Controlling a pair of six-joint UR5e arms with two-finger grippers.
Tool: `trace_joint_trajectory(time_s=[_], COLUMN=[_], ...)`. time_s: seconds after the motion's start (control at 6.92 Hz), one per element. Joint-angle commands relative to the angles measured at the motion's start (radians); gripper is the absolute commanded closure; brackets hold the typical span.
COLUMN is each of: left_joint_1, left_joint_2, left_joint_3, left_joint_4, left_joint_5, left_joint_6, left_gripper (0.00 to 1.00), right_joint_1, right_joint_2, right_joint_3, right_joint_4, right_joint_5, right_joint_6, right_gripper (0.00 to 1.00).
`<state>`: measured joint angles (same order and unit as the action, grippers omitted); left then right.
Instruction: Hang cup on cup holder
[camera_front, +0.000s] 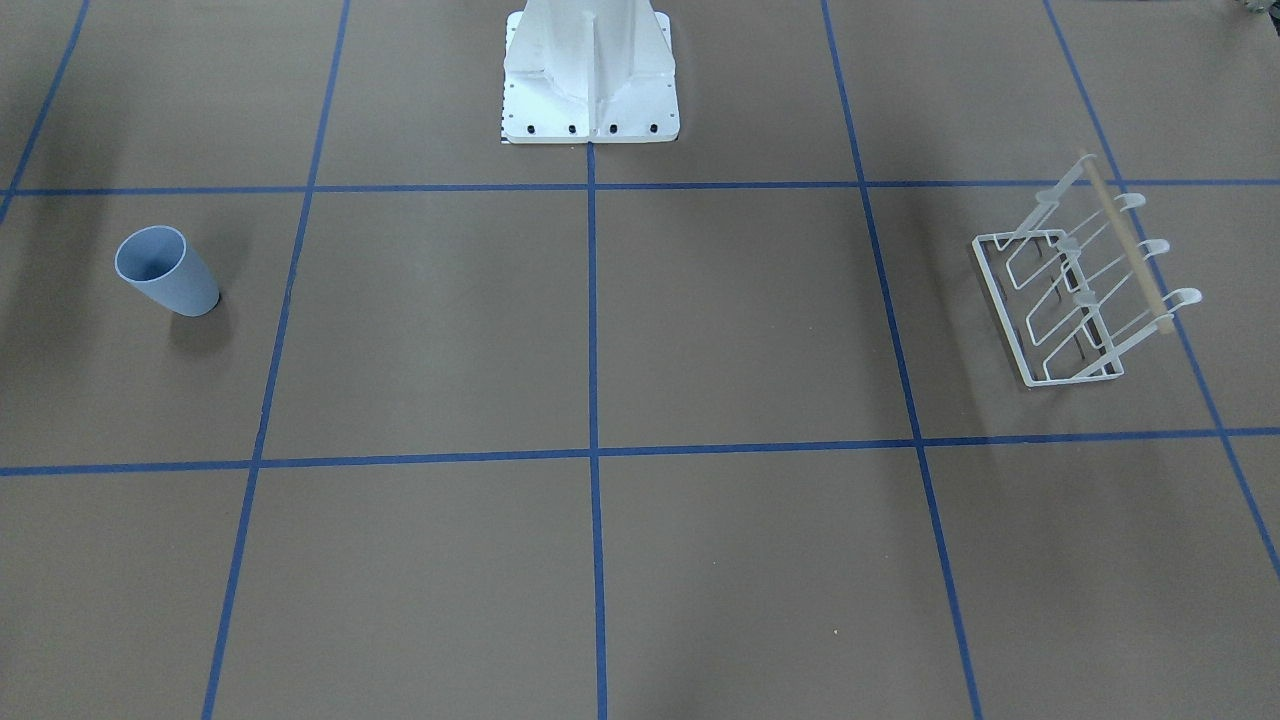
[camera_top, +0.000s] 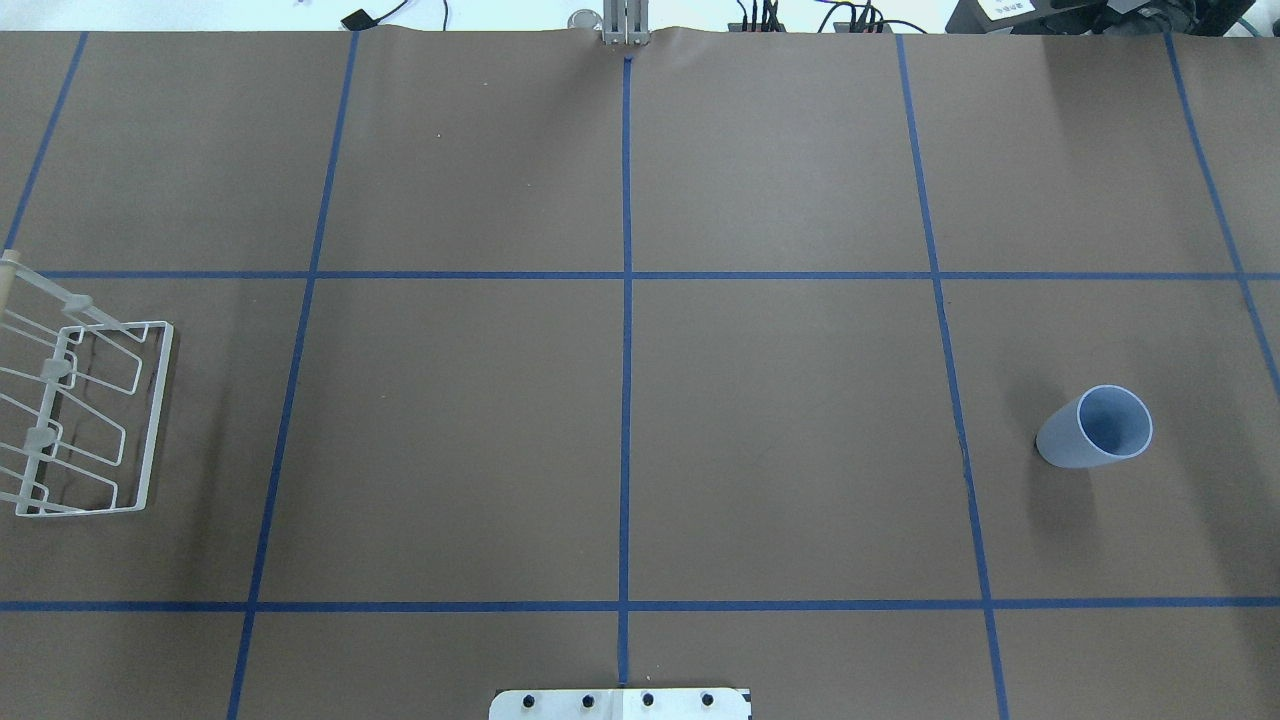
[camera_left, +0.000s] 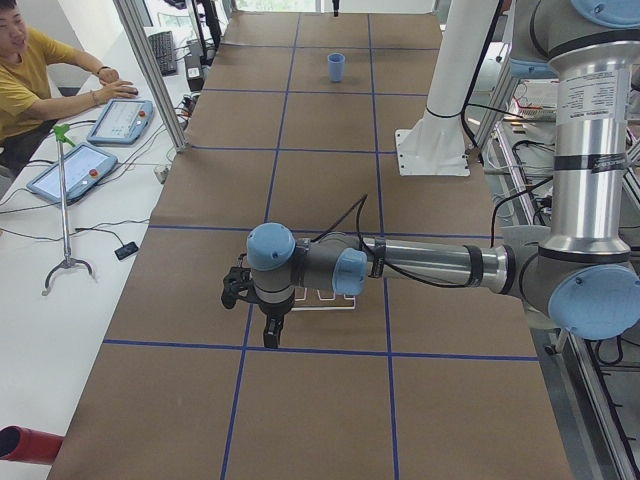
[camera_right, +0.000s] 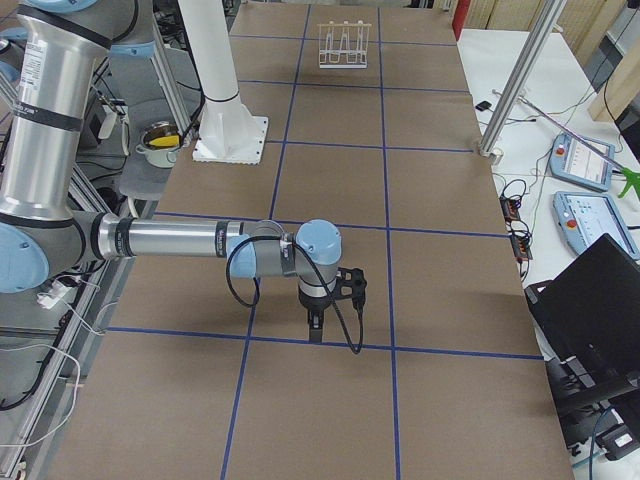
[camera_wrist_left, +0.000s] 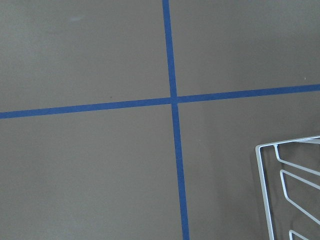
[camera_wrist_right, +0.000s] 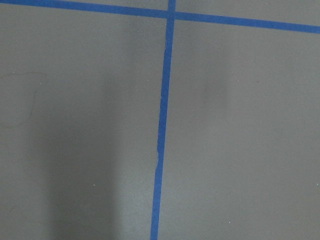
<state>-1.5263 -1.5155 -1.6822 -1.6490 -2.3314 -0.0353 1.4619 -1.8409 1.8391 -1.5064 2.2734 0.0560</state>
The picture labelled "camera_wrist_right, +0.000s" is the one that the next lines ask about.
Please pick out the blue tape grid lines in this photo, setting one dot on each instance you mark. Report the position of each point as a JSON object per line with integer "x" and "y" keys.
{"x": 170, "y": 15}

